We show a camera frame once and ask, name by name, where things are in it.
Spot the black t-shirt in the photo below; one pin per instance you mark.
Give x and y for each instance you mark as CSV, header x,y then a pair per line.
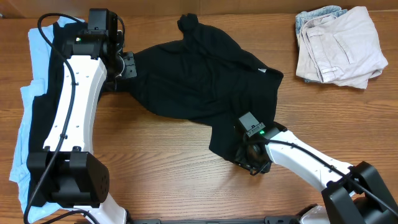
x,y
207,78

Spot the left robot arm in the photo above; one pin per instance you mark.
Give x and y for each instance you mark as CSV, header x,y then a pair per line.
x,y
64,169

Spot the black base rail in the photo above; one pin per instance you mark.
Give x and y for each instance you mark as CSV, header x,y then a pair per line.
x,y
217,221

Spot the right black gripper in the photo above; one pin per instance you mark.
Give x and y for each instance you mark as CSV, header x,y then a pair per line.
x,y
243,158

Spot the beige folded shorts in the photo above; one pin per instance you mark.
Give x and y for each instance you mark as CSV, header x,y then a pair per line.
x,y
344,51

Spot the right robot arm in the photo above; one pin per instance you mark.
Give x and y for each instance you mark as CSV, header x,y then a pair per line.
x,y
351,194

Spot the light blue shirt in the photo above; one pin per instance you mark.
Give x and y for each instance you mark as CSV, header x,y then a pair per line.
x,y
40,57

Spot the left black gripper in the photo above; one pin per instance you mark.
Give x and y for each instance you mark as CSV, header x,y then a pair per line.
x,y
129,65

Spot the folded denim garment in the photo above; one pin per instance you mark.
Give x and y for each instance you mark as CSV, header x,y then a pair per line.
x,y
305,16

